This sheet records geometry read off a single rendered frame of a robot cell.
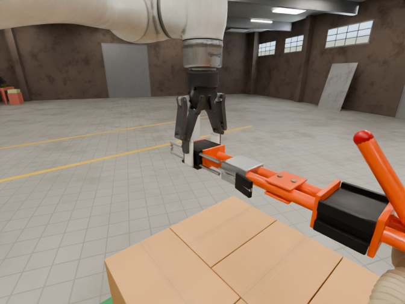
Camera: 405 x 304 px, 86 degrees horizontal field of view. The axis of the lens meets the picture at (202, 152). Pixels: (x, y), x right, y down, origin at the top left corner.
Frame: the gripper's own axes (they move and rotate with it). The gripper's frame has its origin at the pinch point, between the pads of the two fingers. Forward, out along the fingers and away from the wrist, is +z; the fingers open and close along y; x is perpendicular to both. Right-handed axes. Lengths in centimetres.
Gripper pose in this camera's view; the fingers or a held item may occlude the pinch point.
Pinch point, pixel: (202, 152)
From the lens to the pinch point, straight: 57.3
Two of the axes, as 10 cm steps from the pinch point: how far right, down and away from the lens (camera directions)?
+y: 7.7, -2.2, 6.0
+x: -6.4, -2.6, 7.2
